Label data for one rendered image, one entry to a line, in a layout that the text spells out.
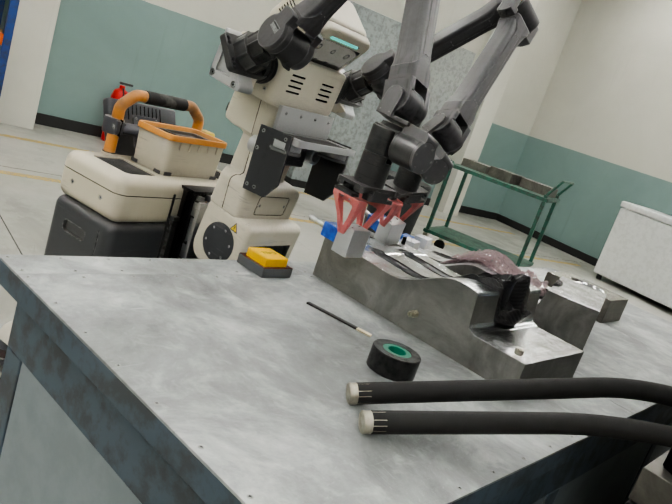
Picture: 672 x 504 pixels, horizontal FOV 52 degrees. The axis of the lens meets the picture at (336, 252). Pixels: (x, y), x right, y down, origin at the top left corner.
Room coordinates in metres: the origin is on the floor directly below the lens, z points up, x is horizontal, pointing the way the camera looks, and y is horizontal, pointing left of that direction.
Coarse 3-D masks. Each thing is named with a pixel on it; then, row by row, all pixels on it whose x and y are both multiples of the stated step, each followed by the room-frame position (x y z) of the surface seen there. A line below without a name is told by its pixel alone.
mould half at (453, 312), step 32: (320, 256) 1.39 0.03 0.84; (352, 288) 1.32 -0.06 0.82; (384, 288) 1.28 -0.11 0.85; (416, 288) 1.24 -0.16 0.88; (448, 288) 1.20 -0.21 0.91; (480, 288) 1.19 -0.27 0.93; (416, 320) 1.22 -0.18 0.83; (448, 320) 1.18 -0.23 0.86; (480, 320) 1.19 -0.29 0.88; (448, 352) 1.17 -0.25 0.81; (480, 352) 1.13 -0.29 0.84; (512, 352) 1.12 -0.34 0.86; (544, 352) 1.19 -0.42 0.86; (576, 352) 1.26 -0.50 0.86
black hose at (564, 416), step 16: (560, 416) 0.87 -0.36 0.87; (576, 416) 0.87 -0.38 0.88; (592, 416) 0.88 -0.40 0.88; (608, 416) 0.89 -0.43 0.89; (560, 432) 0.86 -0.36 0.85; (576, 432) 0.87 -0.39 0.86; (592, 432) 0.87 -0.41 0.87; (608, 432) 0.88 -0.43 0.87; (624, 432) 0.88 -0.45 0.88; (640, 432) 0.88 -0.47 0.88; (656, 432) 0.88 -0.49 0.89
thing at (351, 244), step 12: (312, 216) 1.29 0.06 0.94; (324, 228) 1.24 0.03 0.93; (336, 228) 1.23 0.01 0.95; (348, 228) 1.20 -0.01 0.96; (360, 228) 1.23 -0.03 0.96; (336, 240) 1.22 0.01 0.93; (348, 240) 1.20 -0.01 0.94; (360, 240) 1.22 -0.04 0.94; (336, 252) 1.21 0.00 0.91; (348, 252) 1.20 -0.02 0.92; (360, 252) 1.23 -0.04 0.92
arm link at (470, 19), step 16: (496, 0) 1.76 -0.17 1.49; (528, 0) 1.68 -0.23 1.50; (480, 16) 1.76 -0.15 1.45; (496, 16) 1.76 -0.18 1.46; (528, 16) 1.69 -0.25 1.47; (448, 32) 1.79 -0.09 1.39; (464, 32) 1.78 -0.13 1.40; (480, 32) 1.78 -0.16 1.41; (432, 48) 1.80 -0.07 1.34; (448, 48) 1.80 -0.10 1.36; (368, 64) 1.85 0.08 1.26; (384, 64) 1.82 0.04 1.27; (368, 80) 1.84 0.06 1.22
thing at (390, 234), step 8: (368, 216) 1.55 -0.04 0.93; (384, 216) 1.56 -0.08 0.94; (376, 224) 1.53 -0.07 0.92; (392, 224) 1.50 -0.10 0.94; (400, 224) 1.52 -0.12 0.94; (376, 232) 1.53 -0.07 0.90; (384, 232) 1.51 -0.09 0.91; (392, 232) 1.51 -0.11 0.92; (400, 232) 1.53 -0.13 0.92; (384, 240) 1.51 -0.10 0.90; (392, 240) 1.53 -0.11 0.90
